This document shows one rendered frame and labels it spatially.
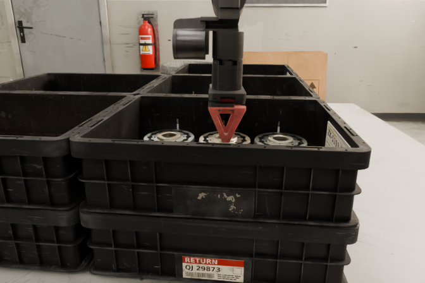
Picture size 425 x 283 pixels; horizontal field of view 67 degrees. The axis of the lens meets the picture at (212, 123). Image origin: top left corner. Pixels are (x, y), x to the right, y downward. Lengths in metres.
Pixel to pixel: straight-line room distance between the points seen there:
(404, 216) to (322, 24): 3.16
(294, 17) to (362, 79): 1.04
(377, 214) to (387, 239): 0.09
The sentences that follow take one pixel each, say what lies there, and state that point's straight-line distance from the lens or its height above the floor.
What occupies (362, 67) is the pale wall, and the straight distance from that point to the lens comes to 4.00.
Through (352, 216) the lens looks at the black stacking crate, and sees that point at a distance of 0.50.
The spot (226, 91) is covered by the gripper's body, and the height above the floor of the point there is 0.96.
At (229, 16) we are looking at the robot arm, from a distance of 0.57.
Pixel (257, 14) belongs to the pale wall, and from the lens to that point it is 3.66.
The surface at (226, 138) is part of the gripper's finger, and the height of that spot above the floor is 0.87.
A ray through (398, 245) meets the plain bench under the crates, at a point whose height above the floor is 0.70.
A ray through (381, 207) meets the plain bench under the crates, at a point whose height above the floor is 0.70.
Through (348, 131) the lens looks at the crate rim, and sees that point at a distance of 0.50.
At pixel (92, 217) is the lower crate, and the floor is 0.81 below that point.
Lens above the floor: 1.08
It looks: 17 degrees down
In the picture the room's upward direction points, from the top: straight up
